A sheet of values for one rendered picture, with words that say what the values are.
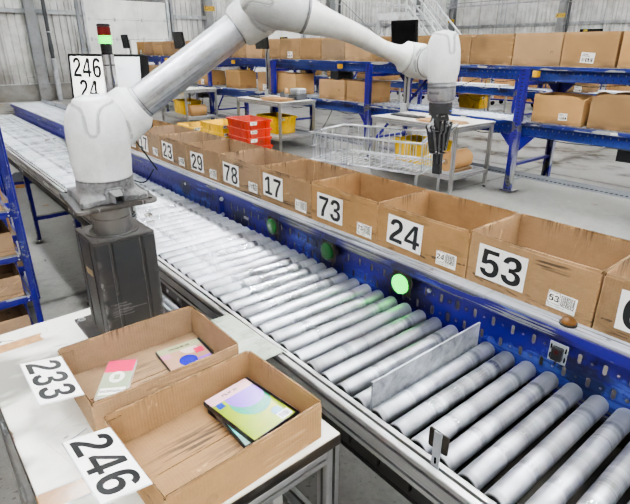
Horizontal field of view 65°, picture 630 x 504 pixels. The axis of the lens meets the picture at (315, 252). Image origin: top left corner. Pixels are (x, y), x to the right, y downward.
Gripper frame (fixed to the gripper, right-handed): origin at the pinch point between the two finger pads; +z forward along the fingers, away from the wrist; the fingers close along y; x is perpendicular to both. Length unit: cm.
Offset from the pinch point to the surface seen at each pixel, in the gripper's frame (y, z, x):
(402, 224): 10.1, 20.7, -6.2
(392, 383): 59, 44, 29
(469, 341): 26, 45, 31
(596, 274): 14, 19, 59
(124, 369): 107, 42, -24
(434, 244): 10.9, 24.5, 7.9
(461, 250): 11.5, 23.7, 18.4
